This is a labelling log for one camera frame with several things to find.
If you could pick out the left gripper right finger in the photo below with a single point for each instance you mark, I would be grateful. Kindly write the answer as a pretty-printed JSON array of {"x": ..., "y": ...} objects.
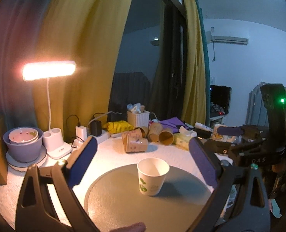
[{"x": 250, "y": 211}]

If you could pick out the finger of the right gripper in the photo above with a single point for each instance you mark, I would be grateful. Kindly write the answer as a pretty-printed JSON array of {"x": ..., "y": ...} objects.
[
  {"x": 230, "y": 131},
  {"x": 218, "y": 147}
]

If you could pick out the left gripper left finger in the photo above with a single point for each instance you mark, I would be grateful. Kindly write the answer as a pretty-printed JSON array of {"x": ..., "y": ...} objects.
[{"x": 35, "y": 210}]

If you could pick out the white paper cup green print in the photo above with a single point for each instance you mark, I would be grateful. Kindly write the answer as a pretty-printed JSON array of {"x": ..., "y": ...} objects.
[{"x": 152, "y": 174}]

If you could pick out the rightmost brown paper cup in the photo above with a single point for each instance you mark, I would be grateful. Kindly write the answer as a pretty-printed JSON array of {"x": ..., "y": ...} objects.
[{"x": 166, "y": 137}]

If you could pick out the brown paper cup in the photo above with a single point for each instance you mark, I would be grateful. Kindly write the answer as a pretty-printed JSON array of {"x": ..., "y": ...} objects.
[
  {"x": 135, "y": 133},
  {"x": 166, "y": 137},
  {"x": 133, "y": 144}
]

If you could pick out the brown cup with drawing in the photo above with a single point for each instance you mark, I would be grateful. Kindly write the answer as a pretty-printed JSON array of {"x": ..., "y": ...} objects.
[{"x": 154, "y": 131}]

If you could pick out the brown cup behind pair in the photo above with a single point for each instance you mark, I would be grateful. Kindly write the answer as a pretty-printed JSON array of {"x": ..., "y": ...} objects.
[{"x": 144, "y": 130}]

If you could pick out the rear brown paper cup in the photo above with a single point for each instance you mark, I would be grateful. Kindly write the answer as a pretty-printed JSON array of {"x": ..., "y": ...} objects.
[{"x": 135, "y": 133}]

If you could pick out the front brown paper cup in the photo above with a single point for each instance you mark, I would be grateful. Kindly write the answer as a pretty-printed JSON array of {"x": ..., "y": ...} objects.
[{"x": 133, "y": 144}]

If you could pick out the right hand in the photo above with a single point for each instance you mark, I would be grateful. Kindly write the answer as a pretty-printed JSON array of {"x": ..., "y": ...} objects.
[{"x": 278, "y": 168}]

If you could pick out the left hand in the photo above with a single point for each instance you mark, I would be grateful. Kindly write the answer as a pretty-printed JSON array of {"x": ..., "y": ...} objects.
[{"x": 137, "y": 227}]

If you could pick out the right yellow curtain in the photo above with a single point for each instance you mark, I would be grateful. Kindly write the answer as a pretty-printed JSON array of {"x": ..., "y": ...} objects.
[{"x": 196, "y": 103}]

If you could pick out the yellow curtain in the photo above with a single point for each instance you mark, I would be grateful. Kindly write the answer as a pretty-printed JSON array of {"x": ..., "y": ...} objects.
[
  {"x": 196, "y": 103},
  {"x": 88, "y": 32}
]

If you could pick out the black monitor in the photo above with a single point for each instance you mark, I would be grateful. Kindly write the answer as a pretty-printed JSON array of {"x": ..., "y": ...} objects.
[{"x": 220, "y": 97}]

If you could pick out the yellow tissue pack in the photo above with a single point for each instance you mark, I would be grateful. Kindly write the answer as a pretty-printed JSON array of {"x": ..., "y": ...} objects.
[{"x": 182, "y": 138}]

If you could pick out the purple cloth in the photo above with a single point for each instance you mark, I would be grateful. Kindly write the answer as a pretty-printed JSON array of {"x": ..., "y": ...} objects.
[{"x": 174, "y": 124}]

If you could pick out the purple bowl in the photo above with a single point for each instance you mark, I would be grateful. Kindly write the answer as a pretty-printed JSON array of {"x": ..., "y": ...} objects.
[{"x": 25, "y": 152}]

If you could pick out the white desk lamp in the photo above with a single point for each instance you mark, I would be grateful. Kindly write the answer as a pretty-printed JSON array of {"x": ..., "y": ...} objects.
[{"x": 54, "y": 72}]

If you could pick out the pink inner bowl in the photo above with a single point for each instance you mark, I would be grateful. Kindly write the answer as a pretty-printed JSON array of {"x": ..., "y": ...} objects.
[{"x": 23, "y": 135}]

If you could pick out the white woven basket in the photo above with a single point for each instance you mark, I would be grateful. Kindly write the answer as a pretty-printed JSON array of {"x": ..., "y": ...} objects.
[{"x": 138, "y": 120}]

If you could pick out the round grey mat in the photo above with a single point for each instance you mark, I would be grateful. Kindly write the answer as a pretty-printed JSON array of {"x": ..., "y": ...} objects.
[{"x": 114, "y": 200}]

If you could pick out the white air conditioner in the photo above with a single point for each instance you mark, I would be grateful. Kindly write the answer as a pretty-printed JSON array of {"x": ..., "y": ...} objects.
[{"x": 229, "y": 39}]

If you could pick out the white usb charger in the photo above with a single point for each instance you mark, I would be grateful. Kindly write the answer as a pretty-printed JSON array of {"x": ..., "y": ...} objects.
[{"x": 81, "y": 132}]

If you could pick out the yellow snack bag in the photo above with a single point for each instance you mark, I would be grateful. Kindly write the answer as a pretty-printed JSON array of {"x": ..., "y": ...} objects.
[{"x": 117, "y": 127}]

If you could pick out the white power strip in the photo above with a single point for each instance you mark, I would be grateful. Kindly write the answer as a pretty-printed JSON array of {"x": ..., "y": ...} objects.
[{"x": 103, "y": 137}]

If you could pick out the black power adapter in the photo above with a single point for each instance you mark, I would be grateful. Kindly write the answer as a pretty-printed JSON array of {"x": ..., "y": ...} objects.
[{"x": 95, "y": 128}]

